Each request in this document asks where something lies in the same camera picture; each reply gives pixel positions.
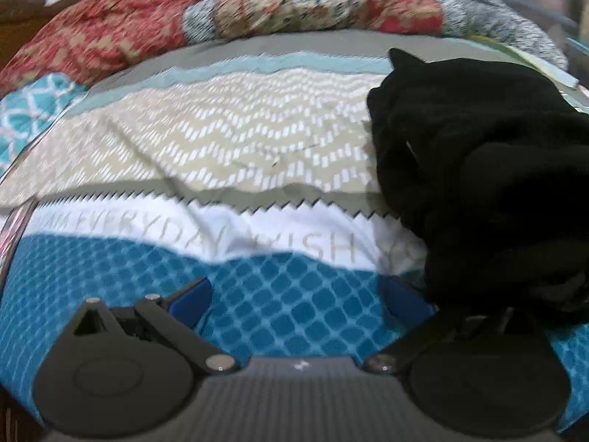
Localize grey white patterned cloth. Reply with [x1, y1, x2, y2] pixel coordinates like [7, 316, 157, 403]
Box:
[430, 0, 570, 71]

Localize patterned printed bed sheet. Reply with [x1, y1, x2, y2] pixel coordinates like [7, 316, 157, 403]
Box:
[0, 28, 589, 429]

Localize red patterned blanket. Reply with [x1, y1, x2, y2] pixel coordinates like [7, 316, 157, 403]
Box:
[0, 0, 446, 97]

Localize teal white patterned pillow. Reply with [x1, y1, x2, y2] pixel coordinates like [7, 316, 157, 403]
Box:
[0, 74, 89, 173]

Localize black pants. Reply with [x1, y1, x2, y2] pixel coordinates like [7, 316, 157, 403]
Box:
[367, 47, 589, 330]

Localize dark wooden bed frame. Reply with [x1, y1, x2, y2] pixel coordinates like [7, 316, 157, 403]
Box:
[0, 0, 49, 40]

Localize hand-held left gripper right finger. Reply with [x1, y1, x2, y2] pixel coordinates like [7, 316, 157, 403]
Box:
[363, 278, 543, 375]

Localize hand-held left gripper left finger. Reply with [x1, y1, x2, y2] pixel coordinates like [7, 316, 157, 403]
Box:
[62, 277, 241, 375]

